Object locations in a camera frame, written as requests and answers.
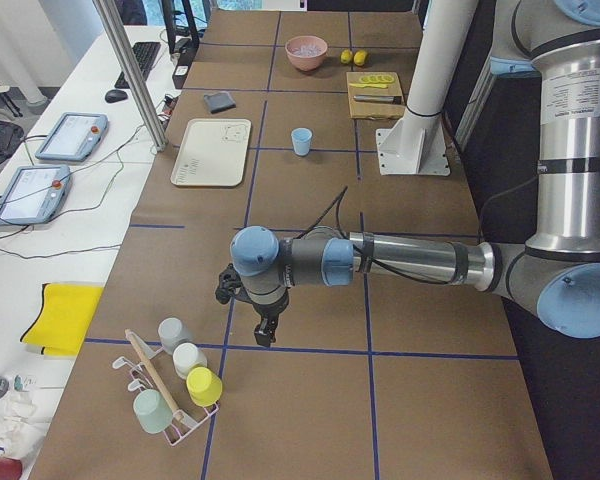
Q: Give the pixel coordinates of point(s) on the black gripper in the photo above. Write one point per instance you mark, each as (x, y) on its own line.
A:
(269, 308)

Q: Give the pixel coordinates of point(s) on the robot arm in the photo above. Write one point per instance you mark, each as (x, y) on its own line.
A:
(555, 274)

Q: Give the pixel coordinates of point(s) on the yellow cup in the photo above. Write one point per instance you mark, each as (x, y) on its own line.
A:
(204, 386)

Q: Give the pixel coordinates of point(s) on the white cup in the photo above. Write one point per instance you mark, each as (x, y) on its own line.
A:
(186, 357)

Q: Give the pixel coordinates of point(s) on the grey cup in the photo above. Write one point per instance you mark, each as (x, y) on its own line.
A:
(172, 333)

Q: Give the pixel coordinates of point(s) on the mint green cup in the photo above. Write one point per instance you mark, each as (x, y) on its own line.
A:
(152, 411)

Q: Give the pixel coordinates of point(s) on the light blue plastic cup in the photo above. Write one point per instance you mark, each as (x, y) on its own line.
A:
(301, 140)

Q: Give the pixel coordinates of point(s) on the pink bowl of ice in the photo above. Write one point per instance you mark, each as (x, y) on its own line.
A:
(306, 53)

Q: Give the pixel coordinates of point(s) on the cream bear tray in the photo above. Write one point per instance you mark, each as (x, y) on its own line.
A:
(212, 153)

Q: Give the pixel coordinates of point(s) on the yellow cloth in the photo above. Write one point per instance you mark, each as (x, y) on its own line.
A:
(64, 318)

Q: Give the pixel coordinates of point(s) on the grey folded cloth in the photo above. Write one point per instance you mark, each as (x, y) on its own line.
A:
(219, 102)

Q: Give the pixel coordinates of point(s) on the wooden cutting board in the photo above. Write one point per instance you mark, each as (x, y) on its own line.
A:
(359, 110)

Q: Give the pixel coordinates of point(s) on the yellow plastic knife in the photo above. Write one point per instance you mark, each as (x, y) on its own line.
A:
(377, 86)

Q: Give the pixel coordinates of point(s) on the steel rod black tip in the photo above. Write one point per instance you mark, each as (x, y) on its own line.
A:
(378, 99)

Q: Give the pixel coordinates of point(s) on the near teach pendant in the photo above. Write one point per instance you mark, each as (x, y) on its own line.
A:
(34, 195)

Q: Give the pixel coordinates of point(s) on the teach pendant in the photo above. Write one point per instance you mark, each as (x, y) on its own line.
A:
(34, 195)
(74, 137)

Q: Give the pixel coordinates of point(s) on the far teach pendant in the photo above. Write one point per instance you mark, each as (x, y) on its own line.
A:
(74, 137)

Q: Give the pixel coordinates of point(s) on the black computer mouse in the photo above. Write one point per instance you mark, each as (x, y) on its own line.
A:
(115, 96)

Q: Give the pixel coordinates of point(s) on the black power box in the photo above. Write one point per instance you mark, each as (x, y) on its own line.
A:
(182, 64)

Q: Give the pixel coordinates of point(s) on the yellow lemon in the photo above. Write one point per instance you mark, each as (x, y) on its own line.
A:
(346, 57)
(360, 58)

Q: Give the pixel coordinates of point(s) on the black keyboard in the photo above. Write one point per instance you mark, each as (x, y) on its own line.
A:
(145, 54)

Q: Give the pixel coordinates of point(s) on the wooden rack handle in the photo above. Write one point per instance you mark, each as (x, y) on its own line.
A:
(141, 350)

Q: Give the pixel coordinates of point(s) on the white wire cup rack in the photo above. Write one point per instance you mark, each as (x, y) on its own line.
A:
(141, 380)

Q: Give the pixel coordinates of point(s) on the aluminium frame post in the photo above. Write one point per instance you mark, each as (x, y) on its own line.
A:
(116, 33)

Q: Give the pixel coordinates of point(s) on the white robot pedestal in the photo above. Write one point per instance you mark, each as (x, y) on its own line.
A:
(415, 145)

